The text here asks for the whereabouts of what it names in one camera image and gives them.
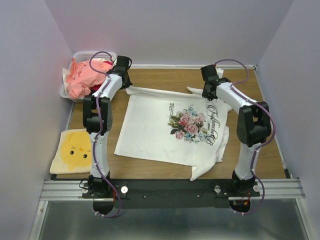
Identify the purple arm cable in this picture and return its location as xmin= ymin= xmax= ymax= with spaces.
xmin=88 ymin=50 xmax=124 ymax=219
xmin=214 ymin=58 xmax=277 ymax=217

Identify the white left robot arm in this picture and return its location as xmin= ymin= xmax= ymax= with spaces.
xmin=82 ymin=51 xmax=132 ymax=198

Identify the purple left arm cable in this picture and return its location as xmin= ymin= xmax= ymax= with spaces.
xmin=88 ymin=50 xmax=124 ymax=219

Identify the pink t-shirt in basket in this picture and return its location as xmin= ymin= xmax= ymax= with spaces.
xmin=62 ymin=57 xmax=113 ymax=99

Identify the aluminium front rail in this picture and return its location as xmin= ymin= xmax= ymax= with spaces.
xmin=40 ymin=178 xmax=306 ymax=201

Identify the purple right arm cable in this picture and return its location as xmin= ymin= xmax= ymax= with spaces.
xmin=214 ymin=58 xmax=277 ymax=217

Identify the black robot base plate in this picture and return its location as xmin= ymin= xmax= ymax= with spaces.
xmin=79 ymin=176 xmax=261 ymax=210

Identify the folded yellow chick t-shirt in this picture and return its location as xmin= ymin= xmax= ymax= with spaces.
xmin=49 ymin=129 xmax=92 ymax=175

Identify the white floral print t-shirt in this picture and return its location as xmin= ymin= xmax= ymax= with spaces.
xmin=114 ymin=86 xmax=232 ymax=181

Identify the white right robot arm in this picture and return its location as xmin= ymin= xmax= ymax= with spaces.
xmin=200 ymin=64 xmax=272 ymax=197

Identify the red garment in basket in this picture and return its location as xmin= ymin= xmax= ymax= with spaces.
xmin=90 ymin=60 xmax=113 ymax=93

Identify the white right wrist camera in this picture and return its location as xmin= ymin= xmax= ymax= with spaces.
xmin=216 ymin=67 xmax=224 ymax=78

